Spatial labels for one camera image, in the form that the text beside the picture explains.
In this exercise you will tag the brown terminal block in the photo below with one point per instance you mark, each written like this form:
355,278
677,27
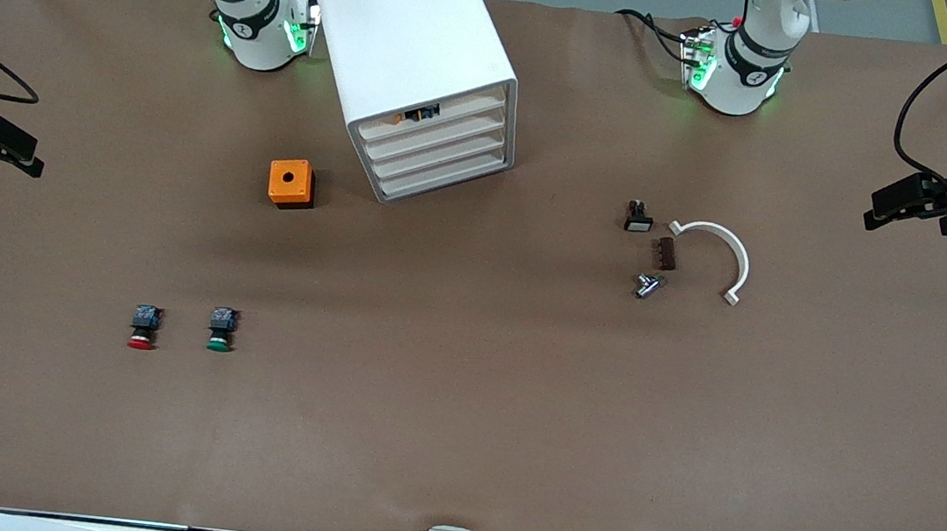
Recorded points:
664,253

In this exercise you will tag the silver metal key switch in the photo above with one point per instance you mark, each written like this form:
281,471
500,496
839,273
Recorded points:
647,285

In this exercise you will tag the orange blue button part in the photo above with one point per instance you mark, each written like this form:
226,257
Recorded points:
419,112

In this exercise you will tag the white plastic drawer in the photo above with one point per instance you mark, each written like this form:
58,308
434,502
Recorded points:
468,146
466,166
472,107
470,127

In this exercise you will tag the green push button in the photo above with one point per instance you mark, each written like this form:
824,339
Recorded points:
221,329

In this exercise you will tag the red push button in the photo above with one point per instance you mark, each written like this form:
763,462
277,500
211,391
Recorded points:
143,328

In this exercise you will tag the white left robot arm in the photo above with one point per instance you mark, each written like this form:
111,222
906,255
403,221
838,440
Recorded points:
744,74

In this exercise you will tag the white curved plastic bracket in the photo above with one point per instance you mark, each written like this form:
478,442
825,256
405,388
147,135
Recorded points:
739,254

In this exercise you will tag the white drawer cabinet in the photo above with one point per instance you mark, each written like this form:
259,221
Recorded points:
410,30

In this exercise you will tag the orange box with hole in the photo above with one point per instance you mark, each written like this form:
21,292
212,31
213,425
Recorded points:
288,183

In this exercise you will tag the black white push switch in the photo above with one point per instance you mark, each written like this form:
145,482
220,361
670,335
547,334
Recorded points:
638,219

